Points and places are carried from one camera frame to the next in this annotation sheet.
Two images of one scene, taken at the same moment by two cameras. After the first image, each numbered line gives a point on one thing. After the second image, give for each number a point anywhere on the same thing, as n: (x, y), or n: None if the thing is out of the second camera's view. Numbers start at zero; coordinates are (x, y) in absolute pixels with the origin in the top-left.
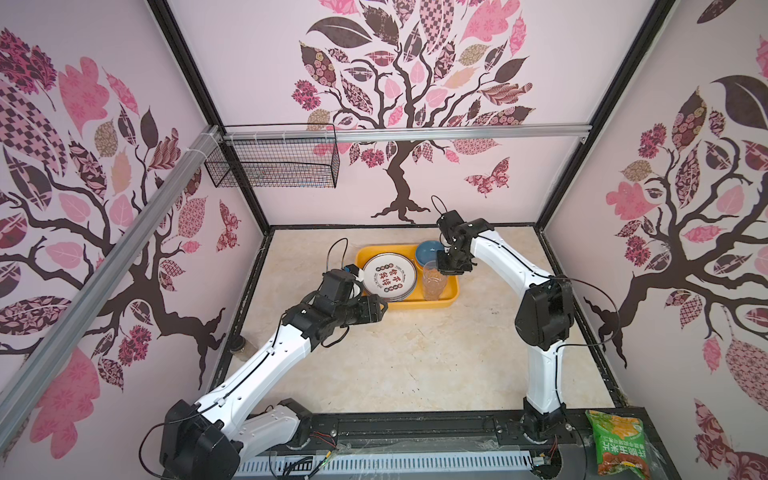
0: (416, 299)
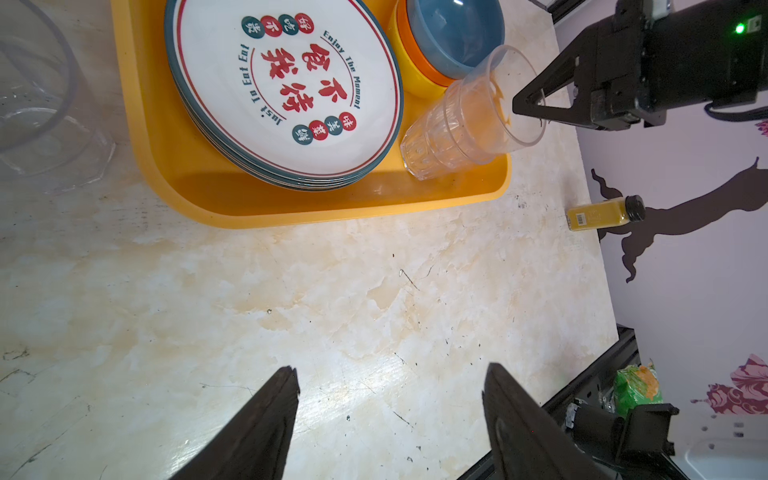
0: (187, 180)
